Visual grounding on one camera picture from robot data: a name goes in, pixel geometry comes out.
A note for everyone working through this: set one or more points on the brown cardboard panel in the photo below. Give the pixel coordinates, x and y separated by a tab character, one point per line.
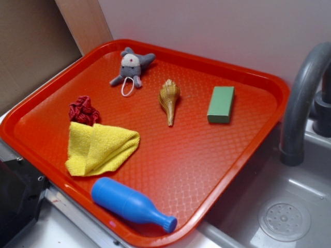
36	44

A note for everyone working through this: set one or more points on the grey toy faucet spout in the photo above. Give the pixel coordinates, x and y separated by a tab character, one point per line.
307	84

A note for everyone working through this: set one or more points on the tan spiral seashell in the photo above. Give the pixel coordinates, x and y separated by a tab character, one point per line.
168	96

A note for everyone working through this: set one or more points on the dark grey faucet handle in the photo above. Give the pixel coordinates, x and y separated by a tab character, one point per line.
321	125

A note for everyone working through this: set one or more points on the red fabric scrunchie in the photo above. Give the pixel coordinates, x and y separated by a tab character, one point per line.
82	111

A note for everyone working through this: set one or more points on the yellow microfiber cloth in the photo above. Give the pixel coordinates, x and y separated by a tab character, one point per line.
99	149

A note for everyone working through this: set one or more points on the grey toy sink basin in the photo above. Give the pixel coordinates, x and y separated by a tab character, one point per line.
269	204

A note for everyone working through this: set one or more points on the blue plastic toy bottle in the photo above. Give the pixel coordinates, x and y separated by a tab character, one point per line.
130	204

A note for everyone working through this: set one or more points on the red plastic tray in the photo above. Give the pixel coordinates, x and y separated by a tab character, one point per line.
183	169

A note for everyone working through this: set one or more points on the green rectangular block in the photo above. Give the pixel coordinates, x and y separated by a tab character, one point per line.
220	106

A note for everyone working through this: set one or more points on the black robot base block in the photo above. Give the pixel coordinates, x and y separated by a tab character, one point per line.
23	188

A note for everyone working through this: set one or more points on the wooden board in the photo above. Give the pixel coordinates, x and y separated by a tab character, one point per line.
86	23

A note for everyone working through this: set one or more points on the grey plush toy animal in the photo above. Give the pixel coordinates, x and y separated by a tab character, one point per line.
132	66

